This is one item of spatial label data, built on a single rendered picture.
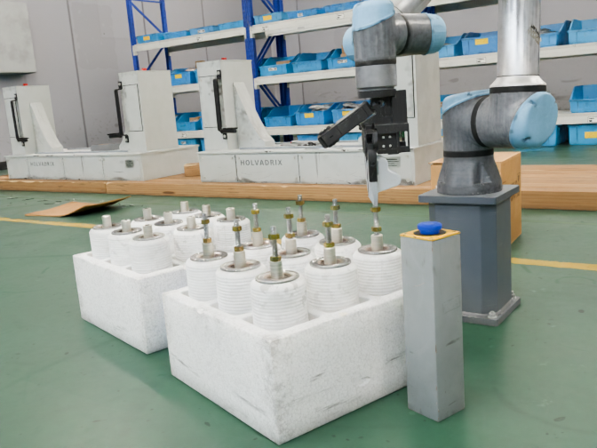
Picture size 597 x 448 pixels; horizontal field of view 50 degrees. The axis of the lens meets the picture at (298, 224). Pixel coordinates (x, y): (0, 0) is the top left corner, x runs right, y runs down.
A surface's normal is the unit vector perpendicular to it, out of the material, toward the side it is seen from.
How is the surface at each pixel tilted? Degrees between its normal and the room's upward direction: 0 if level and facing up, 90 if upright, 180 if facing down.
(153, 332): 90
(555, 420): 0
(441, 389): 90
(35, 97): 90
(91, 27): 90
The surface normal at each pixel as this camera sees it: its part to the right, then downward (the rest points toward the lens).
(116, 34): 0.82, 0.05
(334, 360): 0.60, 0.11
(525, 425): -0.07, -0.98
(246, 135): -0.57, 0.20
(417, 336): -0.79, 0.18
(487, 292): 0.18, 0.18
